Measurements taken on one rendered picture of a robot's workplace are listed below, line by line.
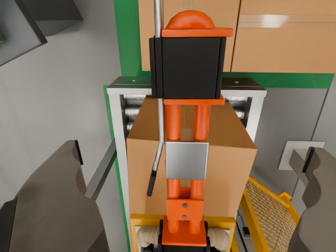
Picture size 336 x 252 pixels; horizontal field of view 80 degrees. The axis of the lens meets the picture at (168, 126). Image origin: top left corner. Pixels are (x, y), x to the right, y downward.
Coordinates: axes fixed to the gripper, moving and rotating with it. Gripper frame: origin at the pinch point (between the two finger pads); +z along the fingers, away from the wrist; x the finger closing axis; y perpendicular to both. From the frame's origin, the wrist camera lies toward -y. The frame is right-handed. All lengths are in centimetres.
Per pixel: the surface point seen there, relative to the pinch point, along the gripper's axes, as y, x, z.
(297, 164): 97, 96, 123
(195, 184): 17.1, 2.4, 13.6
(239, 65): 11, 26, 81
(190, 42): -4.2, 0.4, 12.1
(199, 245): 29.8, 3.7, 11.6
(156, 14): -6.8, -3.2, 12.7
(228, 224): 42, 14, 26
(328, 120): 63, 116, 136
